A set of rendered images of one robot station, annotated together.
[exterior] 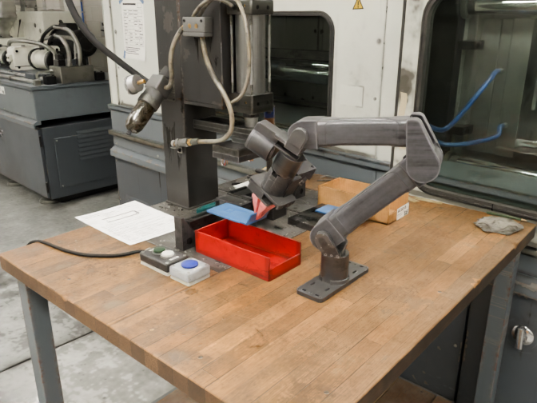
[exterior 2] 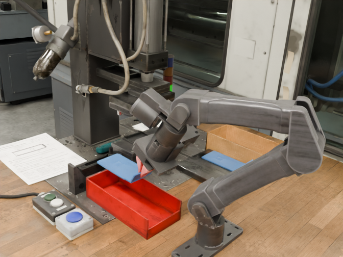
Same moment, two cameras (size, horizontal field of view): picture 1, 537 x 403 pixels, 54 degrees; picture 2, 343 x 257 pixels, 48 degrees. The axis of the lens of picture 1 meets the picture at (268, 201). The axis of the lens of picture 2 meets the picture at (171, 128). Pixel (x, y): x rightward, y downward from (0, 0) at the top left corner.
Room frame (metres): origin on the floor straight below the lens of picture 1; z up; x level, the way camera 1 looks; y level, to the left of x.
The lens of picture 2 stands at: (0.32, -0.06, 1.53)
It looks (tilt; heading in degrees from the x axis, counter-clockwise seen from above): 24 degrees down; 2
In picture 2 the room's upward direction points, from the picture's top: 3 degrees clockwise
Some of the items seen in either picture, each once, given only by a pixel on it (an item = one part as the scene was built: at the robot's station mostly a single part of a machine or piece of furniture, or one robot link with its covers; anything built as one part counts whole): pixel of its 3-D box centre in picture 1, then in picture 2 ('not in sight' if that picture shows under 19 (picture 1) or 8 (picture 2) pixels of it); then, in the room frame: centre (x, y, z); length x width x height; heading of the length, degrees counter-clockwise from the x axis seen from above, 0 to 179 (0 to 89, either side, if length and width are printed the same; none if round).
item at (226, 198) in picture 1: (252, 194); (145, 140); (1.45, 0.05, 0.98); 0.20 x 0.10 x 0.01; 139
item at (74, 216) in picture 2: (189, 265); (74, 219); (1.09, 0.18, 0.93); 0.04 x 0.04 x 0.02
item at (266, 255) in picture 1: (246, 246); (131, 198); (1.19, 0.05, 0.93); 0.25 x 0.12 x 0.06; 49
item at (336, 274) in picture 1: (334, 265); (210, 230); (1.06, -0.15, 0.94); 0.20 x 0.07 x 0.08; 139
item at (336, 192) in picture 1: (362, 200); (245, 148); (1.53, -0.29, 0.93); 0.25 x 0.13 x 0.08; 49
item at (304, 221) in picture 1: (327, 219); (211, 166); (1.42, -0.17, 0.91); 0.17 x 0.16 x 0.02; 139
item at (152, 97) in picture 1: (151, 98); (58, 47); (1.54, 0.34, 1.25); 0.19 x 0.07 x 0.19; 139
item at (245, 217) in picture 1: (237, 209); (125, 164); (1.21, 0.07, 1.02); 0.15 x 0.07 x 0.03; 49
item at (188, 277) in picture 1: (190, 276); (74, 227); (1.09, 0.18, 0.90); 0.07 x 0.07 x 0.06; 49
